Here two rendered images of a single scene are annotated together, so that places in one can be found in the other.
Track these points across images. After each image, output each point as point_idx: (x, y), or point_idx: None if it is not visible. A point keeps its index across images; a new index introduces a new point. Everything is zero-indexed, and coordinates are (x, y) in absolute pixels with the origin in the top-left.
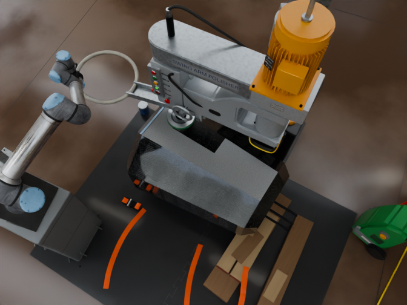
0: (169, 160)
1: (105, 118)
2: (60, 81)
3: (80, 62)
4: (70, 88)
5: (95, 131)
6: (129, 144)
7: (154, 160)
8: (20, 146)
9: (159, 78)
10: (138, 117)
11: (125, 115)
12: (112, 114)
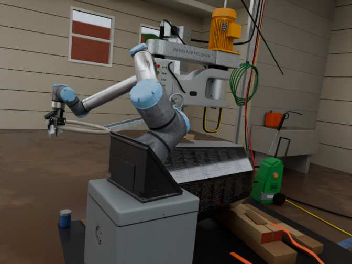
0: (179, 153)
1: (26, 248)
2: (75, 96)
3: (47, 120)
4: (91, 96)
5: (26, 260)
6: (83, 245)
7: (168, 160)
8: (146, 66)
9: (161, 72)
10: (65, 230)
11: (46, 236)
12: (30, 242)
